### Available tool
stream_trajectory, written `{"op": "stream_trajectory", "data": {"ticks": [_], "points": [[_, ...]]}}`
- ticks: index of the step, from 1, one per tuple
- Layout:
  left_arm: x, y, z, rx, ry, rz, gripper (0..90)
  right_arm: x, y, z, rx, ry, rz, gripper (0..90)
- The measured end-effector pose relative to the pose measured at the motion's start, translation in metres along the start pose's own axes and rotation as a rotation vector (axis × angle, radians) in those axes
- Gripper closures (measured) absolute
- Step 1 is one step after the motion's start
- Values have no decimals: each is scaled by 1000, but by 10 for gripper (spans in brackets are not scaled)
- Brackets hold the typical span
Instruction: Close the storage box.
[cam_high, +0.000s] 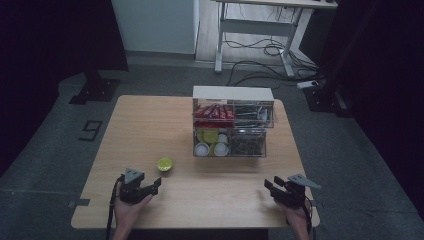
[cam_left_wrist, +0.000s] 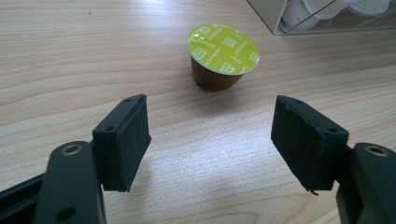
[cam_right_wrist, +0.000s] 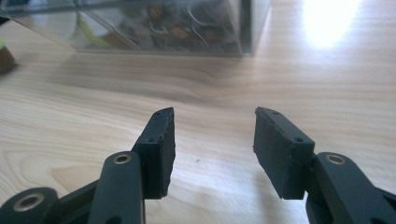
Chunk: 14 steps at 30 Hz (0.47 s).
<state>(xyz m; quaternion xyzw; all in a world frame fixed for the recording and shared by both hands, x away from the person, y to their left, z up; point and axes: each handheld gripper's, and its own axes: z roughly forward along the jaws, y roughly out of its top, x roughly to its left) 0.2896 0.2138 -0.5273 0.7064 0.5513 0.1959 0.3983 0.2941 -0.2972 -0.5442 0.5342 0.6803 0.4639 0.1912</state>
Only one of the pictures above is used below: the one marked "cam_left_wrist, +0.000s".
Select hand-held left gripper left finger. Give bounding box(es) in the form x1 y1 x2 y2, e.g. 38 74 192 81
92 93 152 193

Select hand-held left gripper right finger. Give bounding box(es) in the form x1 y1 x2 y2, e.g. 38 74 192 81
270 94 350 196

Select brown coffee capsule green lid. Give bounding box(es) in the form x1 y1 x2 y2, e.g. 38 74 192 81
186 23 261 92

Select clear plastic box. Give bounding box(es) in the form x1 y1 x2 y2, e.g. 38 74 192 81
247 0 396 35

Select white coffee capsule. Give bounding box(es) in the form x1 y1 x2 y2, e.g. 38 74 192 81
303 0 350 21
347 0 392 18
280 0 320 32

